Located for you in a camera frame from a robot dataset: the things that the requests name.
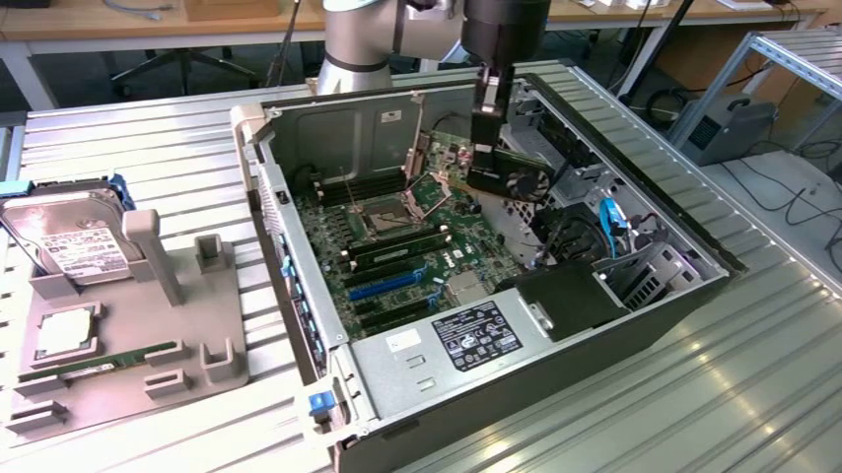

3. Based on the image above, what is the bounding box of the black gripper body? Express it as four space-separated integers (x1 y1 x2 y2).
459 0 552 65

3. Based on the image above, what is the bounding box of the graphics card with fan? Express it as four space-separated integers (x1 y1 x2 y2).
404 91 555 204

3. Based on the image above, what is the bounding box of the metal socket cover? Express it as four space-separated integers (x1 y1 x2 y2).
400 169 456 218

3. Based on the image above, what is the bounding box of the perforated metal disk bay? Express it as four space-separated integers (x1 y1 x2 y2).
496 122 598 260

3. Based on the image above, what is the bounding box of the black RAM slot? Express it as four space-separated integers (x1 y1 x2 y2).
315 165 408 191
319 174 413 203
340 224 449 253

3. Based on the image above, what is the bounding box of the CPU socket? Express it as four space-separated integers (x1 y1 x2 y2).
353 194 421 242

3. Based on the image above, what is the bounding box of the thin locking lever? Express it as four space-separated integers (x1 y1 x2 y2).
339 166 361 214

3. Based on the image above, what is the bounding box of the black stand pole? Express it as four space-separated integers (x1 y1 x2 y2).
620 0 698 100

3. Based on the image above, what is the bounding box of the labelled RAM stick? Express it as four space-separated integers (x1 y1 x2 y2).
347 235 453 265

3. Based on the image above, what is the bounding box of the wooden desk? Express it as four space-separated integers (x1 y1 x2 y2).
545 0 828 98
0 0 329 112

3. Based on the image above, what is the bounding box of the silver chipset heatsink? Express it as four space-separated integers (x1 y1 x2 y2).
445 274 492 303

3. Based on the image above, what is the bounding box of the green motherboard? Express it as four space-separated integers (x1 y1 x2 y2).
288 165 527 344

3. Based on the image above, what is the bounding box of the long black expansion slot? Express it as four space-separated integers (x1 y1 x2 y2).
340 258 425 291
359 305 436 332
353 297 432 322

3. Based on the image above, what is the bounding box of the blue expansion slot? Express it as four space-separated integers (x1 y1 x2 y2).
347 268 429 303

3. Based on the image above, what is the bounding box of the black plastic shroud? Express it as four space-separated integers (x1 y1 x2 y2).
512 258 634 345

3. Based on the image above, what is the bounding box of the black office chair base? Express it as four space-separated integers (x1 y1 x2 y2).
108 46 257 98

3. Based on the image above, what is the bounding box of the grey power supply unit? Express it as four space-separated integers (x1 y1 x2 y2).
347 288 553 423

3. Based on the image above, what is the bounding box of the open black PC case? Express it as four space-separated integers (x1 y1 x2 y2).
229 58 750 473

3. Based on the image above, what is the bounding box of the silver hard disk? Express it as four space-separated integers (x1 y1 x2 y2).
0 189 133 287

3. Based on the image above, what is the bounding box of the grey parts rack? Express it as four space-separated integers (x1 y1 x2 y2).
2 206 255 449

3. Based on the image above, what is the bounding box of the green RAM stick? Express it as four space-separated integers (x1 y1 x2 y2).
17 339 179 385

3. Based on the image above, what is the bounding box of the silver CPU chip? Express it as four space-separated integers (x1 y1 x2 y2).
36 312 93 359

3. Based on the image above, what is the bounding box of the looping black wire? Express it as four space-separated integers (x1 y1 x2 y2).
429 112 475 137

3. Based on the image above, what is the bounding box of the blue flat wire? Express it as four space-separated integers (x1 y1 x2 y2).
599 196 627 260

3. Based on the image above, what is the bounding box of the thin hanging black cable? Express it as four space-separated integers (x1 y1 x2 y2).
265 0 305 86

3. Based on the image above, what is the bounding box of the grey box with handle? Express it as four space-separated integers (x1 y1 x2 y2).
670 96 783 168

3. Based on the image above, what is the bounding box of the aluminium profile frame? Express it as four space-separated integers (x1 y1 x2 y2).
667 29 842 149

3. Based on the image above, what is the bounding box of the light blue network cable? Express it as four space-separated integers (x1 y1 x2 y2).
102 0 176 22

